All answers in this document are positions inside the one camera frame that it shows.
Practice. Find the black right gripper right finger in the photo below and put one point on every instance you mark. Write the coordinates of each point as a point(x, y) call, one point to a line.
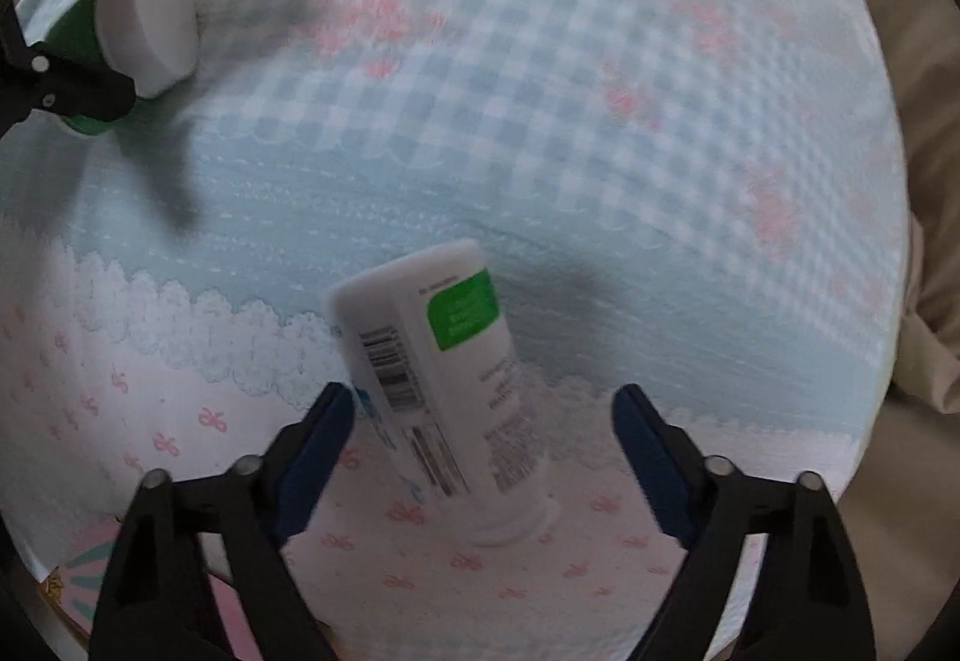
point(809, 601)

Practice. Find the white vitamin pill bottle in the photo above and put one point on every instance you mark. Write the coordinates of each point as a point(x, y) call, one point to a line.
point(432, 361)

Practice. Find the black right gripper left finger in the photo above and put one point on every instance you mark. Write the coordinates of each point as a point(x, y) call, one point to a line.
point(253, 508)

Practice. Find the white round container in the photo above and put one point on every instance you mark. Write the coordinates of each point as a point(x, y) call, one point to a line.
point(154, 42)

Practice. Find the blue pink patterned tablecloth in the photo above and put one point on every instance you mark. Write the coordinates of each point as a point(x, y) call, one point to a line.
point(702, 197)

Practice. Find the pink cardboard box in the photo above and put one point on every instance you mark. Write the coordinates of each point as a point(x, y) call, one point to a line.
point(86, 578)

